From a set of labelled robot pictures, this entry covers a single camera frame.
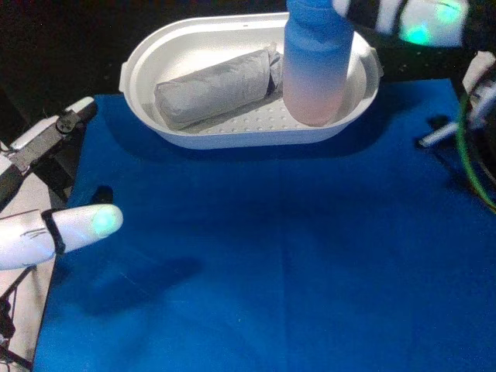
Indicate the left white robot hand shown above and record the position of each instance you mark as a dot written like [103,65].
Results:
[35,133]

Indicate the grey umbrella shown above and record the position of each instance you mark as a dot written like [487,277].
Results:
[213,89]

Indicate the blue and white water bottle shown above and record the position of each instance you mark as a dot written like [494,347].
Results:
[314,77]

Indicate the black tripod stand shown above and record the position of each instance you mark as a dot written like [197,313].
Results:
[7,329]

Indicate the white perforated oval basket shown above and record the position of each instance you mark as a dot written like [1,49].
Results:
[248,137]

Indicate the blue table mat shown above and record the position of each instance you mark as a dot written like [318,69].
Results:
[271,232]

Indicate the black table frame leg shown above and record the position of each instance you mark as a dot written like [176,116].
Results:
[58,174]

